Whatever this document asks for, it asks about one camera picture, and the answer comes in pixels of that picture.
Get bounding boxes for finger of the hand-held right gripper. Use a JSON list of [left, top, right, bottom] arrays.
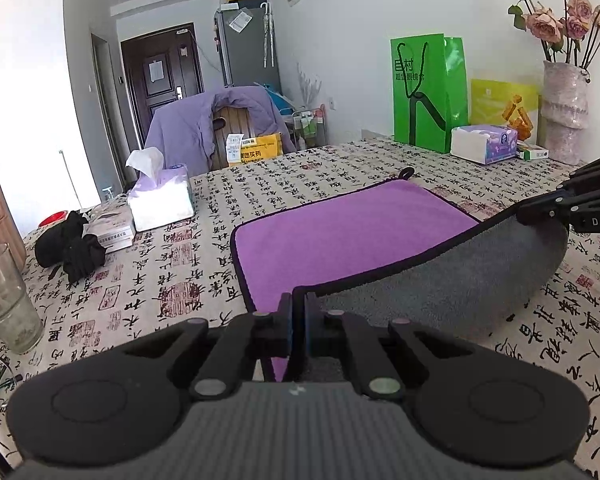
[[516, 190, 588, 227], [555, 148, 600, 195]]

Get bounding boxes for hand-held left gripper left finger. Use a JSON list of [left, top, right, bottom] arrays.
[[122, 292, 294, 402]]

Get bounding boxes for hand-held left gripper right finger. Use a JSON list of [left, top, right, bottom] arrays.
[[305, 293, 477, 403]]

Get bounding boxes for purple and grey towel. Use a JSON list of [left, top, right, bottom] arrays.
[[229, 166, 570, 385]]

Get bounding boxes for small green and white box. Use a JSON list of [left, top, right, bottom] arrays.
[[515, 142, 550, 162]]

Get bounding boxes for pale textured vase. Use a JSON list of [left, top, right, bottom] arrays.
[[541, 60, 592, 166]]

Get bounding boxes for white and purple tissue box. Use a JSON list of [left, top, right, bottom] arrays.
[[449, 124, 519, 166]]

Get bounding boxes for yellow paper bag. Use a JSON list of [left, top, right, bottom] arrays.
[[469, 78, 541, 145]]

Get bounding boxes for dried pink roses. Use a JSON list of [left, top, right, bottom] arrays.
[[486, 0, 600, 70]]

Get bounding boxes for green paper bag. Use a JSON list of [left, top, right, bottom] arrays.
[[390, 33, 469, 155]]

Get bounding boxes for yellow cardboard box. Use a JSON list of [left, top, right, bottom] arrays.
[[226, 132, 284, 168]]

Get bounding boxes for white soft tissue pack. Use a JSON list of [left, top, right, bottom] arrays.
[[125, 146, 196, 233]]

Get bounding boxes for small flat carton box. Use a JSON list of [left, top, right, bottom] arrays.
[[81, 207, 136, 254]]

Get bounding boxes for wooden chair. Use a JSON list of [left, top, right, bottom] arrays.
[[211, 104, 259, 170]]

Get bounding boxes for purple jacket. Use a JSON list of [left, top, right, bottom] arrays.
[[144, 85, 297, 177]]

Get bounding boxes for black crumpled cloth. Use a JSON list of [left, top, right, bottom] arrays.
[[34, 210, 107, 284]]

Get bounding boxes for dark brown door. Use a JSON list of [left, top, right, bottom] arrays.
[[120, 22, 205, 147]]

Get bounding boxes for grey refrigerator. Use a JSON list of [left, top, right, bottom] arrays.
[[212, 2, 282, 90]]

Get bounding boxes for clear drinking glass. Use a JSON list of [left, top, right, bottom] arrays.
[[0, 242, 45, 355]]

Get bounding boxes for white folded umbrella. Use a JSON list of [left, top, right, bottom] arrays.
[[259, 2, 277, 69]]

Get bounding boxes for wire storage cart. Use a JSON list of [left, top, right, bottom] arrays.
[[289, 104, 328, 151]]

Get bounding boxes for green wire eyeglasses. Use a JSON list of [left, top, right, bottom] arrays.
[[0, 356, 24, 407]]

